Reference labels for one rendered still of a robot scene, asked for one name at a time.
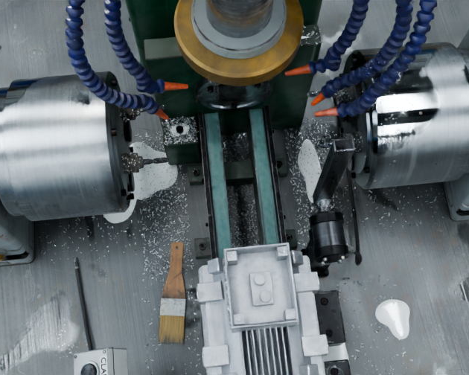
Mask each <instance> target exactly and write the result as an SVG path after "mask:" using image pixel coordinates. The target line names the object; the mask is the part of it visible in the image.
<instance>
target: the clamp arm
mask: <svg viewBox="0 0 469 375"><path fill-rule="evenodd" d="M354 151H355V148H354V140H353V138H345V139H337V140H333V142H332V145H331V148H330V150H329V152H328V156H327V158H326V160H325V164H324V166H323V168H322V172H321V174H320V177H319V180H318V182H317V185H316V188H315V191H314V192H313V204H314V205H318V206H320V204H319V202H320V201H321V205H324V204H325V201H323V200H327V201H326V202H327V204H329V203H330V202H331V200H332V198H333V196H334V193H335V191H336V189H337V187H338V185H339V182H340V180H341V178H342V176H343V174H344V172H345V169H346V167H347V166H348V163H349V161H350V160H351V157H352V155H353V153H354Z"/></svg>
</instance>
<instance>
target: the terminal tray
mask: <svg viewBox="0 0 469 375"><path fill-rule="evenodd" d="M281 248H283V249H284V250H285V252H284V253H283V254H282V253H280V251H279V250H280V249H281ZM231 253H234V254H235V257H234V258H230V256H229V255H230V254H231ZM223 265H224V267H223V274H224V281H225V289H226V297H227V299H226V304H227V313H228V314H229V315H228V320H229V321H230V323H229V329H230V330H232V333H238V332H240V331H241V332H243V331H246V330H247V331H249V330H257V329H259V330H260V329H264V328H265V329H267V328H270V327H271V328H275V327H286V326H288V327H295V326H296V325H297V324H298V322H299V313H298V307H297V301H296V291H295V284H294V279H293V268H292V262H291V256H290V245H289V243H278V244H269V245H262V246H247V247H239V248H231V249H224V258H223ZM289 311H291V312H292V313H293V316H292V317H289V316H288V315H287V313H288V312H289ZM238 316H240V317H241V318H242V320H241V322H237V321H236V318H237V317H238Z"/></svg>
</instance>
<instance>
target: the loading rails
mask: <svg viewBox="0 0 469 375"><path fill-rule="evenodd" d="M198 118H199V127H200V136H198V140H200V143H201V151H202V164H196V165H188V181H189V185H204V184H205V198H206V207H207V215H208V222H207V223H206V224H205V226H206V227H208V231H209V237H203V238H195V239H194V251H195V258H196V259H203V258H211V259H214V258H217V257H219V258H224V249H231V248H232V234H231V226H230V219H229V205H228V198H227V190H226V187H228V186H235V185H250V184H253V188H254V195H255V207H256V214H257V220H258V232H259V239H260V245H261V246H262V245H269V244H278V243H289V245H290V250H293V249H297V247H298V244H297V239H296V230H295V229H287V230H285V225H284V220H285V219H286V217H285V215H283V208H282V202H281V191H280V186H279V180H278V177H283V176H287V163H286V158H285V157H275V146H274V141H273V133H274V129H272V124H271V117H270V112H269V106H264V110H263V109H249V110H248V124H247V138H248V145H249V157H250V160H245V161H230V162H224V161H223V148H222V140H221V133H220V119H219V112H215V113H206V114H204V118H203V112H198ZM204 121H205V126H204ZM205 137H206V142H205ZM206 145H207V149H206ZM207 153H208V158H207ZM208 169H209V173H208ZM209 176H210V181H209ZM210 184H211V189H210ZM211 200H212V204H211ZM212 207H213V212H212ZM213 215H214V220H213ZM214 231H215V236H214ZM215 238H216V243H215ZM216 246H217V251H216Z"/></svg>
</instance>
